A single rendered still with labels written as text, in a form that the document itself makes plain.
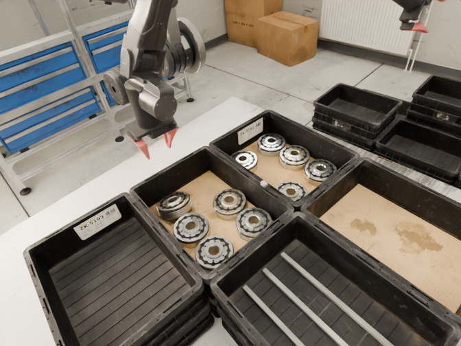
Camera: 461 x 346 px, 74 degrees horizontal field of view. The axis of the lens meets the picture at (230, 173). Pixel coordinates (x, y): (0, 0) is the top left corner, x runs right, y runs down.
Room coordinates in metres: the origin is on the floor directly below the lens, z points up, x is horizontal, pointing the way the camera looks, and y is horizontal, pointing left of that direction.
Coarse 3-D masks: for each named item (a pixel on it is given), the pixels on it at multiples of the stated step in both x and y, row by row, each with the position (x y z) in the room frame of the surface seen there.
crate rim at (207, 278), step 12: (192, 156) 0.78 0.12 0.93; (216, 156) 0.76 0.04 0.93; (168, 168) 0.73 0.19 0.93; (144, 180) 0.69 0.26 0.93; (252, 180) 0.63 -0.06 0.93; (132, 192) 0.64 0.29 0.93; (144, 204) 0.59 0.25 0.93; (288, 204) 0.52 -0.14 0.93; (252, 240) 0.42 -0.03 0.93; (180, 252) 0.41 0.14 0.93; (240, 252) 0.39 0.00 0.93; (192, 264) 0.38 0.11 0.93; (228, 264) 0.37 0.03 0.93; (204, 276) 0.34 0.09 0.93
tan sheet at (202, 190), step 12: (204, 180) 0.76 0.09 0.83; (216, 180) 0.75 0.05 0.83; (192, 192) 0.70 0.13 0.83; (204, 192) 0.70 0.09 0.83; (216, 192) 0.69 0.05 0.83; (156, 204) 0.67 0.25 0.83; (204, 204) 0.65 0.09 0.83; (156, 216) 0.62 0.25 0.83; (180, 216) 0.61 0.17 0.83; (204, 216) 0.60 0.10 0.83; (216, 216) 0.59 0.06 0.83; (168, 228) 0.57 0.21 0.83; (216, 228) 0.55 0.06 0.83; (228, 228) 0.54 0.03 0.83; (240, 240) 0.49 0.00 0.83; (192, 252) 0.48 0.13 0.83
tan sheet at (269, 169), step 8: (256, 144) 0.92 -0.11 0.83; (288, 144) 0.89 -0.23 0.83; (256, 152) 0.87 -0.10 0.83; (264, 160) 0.82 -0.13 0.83; (272, 160) 0.81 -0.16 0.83; (264, 168) 0.78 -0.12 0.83; (272, 168) 0.77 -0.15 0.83; (280, 168) 0.77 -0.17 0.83; (304, 168) 0.75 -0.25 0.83; (264, 176) 0.74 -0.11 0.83; (272, 176) 0.73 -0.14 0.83; (280, 176) 0.73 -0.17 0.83; (288, 176) 0.72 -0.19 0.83; (296, 176) 0.72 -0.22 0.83; (272, 184) 0.70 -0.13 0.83; (304, 184) 0.68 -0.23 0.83
